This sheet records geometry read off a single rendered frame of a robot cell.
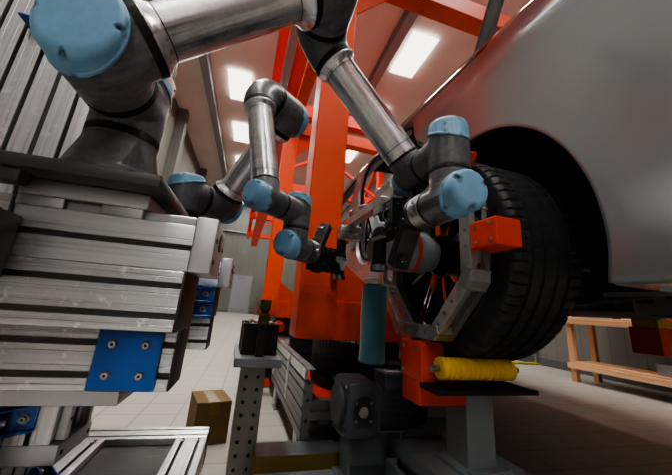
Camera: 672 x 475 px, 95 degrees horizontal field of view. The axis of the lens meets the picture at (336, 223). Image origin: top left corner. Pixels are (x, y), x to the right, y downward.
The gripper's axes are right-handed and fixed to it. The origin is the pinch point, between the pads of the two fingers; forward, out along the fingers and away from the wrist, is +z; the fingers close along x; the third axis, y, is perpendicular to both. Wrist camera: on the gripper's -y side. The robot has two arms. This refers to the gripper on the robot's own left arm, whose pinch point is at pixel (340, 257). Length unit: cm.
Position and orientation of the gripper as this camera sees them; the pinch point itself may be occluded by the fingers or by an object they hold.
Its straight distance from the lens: 114.6
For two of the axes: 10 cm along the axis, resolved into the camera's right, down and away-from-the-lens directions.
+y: -0.8, 9.6, -2.7
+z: 4.5, 2.7, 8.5
